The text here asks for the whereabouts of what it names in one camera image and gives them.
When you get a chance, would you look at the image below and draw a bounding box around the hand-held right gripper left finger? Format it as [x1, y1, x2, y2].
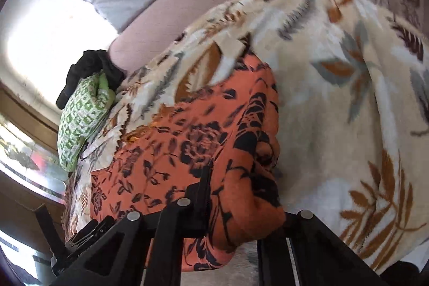
[50, 166, 212, 286]

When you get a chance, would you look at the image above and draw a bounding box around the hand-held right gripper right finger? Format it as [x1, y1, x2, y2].
[257, 210, 386, 286]

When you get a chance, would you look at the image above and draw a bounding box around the orange black floral garment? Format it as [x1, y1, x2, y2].
[90, 53, 287, 273]

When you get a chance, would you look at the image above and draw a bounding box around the cream leaf-print blanket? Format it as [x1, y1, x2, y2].
[63, 0, 429, 276]

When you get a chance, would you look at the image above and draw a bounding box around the green white patterned cloth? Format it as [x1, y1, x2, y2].
[58, 71, 119, 173]

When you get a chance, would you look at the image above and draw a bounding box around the black cloth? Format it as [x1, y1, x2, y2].
[55, 50, 128, 110]

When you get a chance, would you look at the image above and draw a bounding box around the etched glass door panel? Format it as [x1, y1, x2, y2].
[0, 114, 69, 201]
[0, 234, 47, 276]

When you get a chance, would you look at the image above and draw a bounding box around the pink bedsheet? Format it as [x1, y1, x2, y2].
[109, 0, 276, 73]

